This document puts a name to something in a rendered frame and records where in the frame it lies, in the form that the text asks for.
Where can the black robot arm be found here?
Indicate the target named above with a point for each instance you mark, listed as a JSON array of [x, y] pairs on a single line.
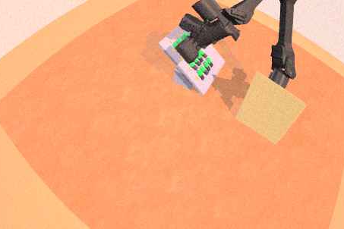
[[283, 56]]

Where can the pale lilac switch panel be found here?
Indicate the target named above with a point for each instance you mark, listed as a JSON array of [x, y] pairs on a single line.
[[200, 73]]

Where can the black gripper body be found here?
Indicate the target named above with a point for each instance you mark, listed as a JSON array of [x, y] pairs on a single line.
[[189, 49]]

